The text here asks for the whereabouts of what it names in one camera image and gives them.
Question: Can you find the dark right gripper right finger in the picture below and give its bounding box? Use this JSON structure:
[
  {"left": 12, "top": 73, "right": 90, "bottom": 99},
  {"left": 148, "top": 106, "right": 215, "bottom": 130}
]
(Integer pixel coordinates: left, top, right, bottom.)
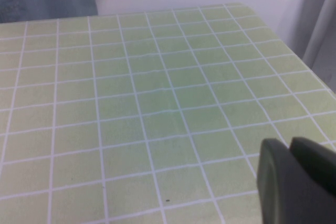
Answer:
[{"left": 289, "top": 136, "right": 336, "bottom": 198}]

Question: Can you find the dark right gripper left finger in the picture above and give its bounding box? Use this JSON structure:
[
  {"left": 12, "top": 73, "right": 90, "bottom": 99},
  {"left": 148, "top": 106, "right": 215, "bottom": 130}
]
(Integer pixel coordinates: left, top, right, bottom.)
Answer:
[{"left": 256, "top": 138, "right": 336, "bottom": 224}]

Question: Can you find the grey curtain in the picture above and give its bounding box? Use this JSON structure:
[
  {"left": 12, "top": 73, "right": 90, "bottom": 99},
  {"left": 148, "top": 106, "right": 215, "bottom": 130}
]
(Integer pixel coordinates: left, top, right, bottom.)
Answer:
[{"left": 291, "top": 0, "right": 336, "bottom": 83}]

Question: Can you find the green white grid tablecloth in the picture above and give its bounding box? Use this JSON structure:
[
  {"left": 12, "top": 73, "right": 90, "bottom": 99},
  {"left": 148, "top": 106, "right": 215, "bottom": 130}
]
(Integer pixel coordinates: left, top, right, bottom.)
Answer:
[{"left": 0, "top": 3, "right": 336, "bottom": 224}]

